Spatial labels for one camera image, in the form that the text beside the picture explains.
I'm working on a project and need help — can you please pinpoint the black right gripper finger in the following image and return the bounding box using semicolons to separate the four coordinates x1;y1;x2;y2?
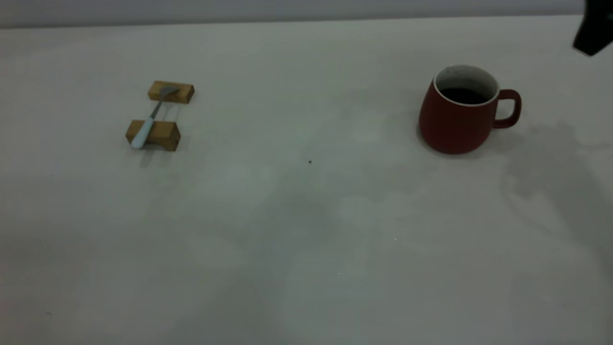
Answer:
573;0;613;57

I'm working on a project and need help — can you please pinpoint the red ceramic cup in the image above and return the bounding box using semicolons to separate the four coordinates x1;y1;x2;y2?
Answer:
418;65;522;155

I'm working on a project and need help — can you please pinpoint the spoon with pale blue handle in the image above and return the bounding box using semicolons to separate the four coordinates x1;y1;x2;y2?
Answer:
130;86;180;150

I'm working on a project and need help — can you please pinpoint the flat wooden block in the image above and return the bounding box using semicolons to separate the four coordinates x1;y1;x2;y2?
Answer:
148;80;195;104

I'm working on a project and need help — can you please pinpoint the arched wooden block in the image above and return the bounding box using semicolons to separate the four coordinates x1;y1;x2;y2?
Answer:
125;119;182;152

